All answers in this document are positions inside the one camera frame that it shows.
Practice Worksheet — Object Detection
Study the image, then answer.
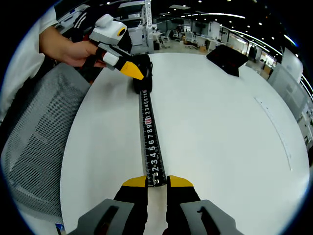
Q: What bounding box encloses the person's left forearm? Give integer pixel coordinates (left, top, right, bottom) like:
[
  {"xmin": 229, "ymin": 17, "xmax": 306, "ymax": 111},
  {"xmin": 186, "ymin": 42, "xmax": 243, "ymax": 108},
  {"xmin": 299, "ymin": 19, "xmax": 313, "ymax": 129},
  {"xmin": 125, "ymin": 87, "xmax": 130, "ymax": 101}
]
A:
[{"xmin": 39, "ymin": 25, "xmax": 72, "ymax": 64}]

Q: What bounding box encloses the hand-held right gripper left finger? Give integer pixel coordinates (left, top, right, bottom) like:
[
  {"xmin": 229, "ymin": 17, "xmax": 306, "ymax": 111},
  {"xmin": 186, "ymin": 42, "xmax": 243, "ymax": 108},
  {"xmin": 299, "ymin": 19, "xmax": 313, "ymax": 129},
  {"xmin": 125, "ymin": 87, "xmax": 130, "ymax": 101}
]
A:
[{"xmin": 67, "ymin": 175, "xmax": 149, "ymax": 235}]

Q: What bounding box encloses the grey mesh office chair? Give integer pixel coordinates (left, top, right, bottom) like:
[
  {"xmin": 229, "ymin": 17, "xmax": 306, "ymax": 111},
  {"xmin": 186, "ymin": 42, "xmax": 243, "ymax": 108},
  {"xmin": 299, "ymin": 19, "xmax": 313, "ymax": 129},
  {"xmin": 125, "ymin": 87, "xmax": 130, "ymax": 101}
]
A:
[{"xmin": 0, "ymin": 63, "xmax": 91, "ymax": 222}]

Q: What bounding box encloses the grey partition panel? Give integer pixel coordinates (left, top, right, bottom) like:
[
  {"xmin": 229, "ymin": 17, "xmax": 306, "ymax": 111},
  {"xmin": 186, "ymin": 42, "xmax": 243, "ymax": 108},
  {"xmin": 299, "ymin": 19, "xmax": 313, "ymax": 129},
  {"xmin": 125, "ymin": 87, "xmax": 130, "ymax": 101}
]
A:
[{"xmin": 267, "ymin": 47, "xmax": 313, "ymax": 144}]

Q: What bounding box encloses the person's body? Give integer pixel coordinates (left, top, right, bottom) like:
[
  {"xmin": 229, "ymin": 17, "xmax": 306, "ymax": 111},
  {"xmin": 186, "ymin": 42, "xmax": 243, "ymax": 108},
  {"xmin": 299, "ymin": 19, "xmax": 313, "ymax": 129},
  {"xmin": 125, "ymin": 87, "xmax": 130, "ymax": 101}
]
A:
[{"xmin": 0, "ymin": 6, "xmax": 60, "ymax": 124}]

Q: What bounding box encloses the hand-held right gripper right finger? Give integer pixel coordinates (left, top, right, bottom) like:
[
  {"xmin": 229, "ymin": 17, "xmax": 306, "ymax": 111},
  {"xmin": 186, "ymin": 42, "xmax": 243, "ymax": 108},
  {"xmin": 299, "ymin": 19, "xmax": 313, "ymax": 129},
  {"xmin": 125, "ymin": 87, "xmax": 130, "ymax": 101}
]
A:
[{"xmin": 166, "ymin": 175, "xmax": 245, "ymax": 235}]

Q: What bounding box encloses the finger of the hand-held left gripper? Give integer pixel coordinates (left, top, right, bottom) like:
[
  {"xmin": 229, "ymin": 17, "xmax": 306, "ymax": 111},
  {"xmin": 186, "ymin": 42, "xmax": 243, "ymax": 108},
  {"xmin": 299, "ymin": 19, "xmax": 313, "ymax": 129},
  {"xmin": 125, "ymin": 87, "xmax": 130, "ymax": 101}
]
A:
[{"xmin": 96, "ymin": 43, "xmax": 145, "ymax": 80}]

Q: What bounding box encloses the black flat case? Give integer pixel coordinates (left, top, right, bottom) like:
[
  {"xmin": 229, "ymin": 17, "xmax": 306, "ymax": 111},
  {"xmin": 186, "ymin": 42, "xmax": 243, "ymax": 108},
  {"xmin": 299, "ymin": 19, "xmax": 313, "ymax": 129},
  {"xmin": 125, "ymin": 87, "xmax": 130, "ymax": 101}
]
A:
[{"xmin": 206, "ymin": 44, "xmax": 249, "ymax": 77}]

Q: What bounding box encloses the black striped jacket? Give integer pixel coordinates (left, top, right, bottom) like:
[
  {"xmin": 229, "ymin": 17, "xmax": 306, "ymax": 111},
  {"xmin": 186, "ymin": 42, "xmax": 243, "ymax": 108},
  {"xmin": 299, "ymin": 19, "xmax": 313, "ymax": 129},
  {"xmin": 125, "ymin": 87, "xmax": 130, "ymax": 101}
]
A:
[{"xmin": 61, "ymin": 4, "xmax": 99, "ymax": 43}]

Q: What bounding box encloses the black tape measure with blade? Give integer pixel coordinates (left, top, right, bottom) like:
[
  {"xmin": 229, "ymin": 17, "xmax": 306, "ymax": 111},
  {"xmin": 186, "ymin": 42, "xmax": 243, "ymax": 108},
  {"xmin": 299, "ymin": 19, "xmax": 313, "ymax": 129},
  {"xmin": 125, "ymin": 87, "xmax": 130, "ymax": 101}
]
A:
[{"xmin": 132, "ymin": 54, "xmax": 167, "ymax": 188}]

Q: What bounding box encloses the white perforated metal rack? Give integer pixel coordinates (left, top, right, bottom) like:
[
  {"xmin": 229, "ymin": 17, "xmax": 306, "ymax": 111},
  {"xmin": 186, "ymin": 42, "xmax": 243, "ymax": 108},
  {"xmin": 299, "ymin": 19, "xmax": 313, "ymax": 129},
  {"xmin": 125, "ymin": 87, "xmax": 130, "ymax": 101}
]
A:
[{"xmin": 143, "ymin": 0, "xmax": 154, "ymax": 53}]

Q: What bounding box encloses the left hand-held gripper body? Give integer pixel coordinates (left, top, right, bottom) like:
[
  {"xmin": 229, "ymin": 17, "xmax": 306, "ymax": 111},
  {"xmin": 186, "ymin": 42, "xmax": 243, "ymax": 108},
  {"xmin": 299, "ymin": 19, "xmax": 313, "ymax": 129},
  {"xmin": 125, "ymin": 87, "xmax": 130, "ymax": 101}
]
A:
[{"xmin": 89, "ymin": 14, "xmax": 133, "ymax": 53}]

